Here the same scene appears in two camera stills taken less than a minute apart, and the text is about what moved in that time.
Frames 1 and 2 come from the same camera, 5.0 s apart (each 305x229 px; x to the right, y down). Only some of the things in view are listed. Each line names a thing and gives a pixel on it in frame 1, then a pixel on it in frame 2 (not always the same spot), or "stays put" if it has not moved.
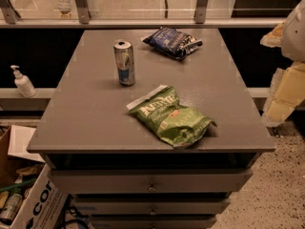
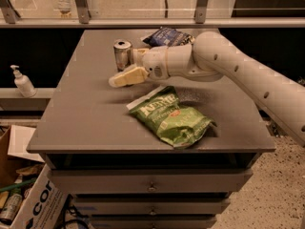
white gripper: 294,37 -> 154,62
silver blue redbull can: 125,62 stays put
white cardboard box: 44,205 stays put
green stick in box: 18,184 stays put
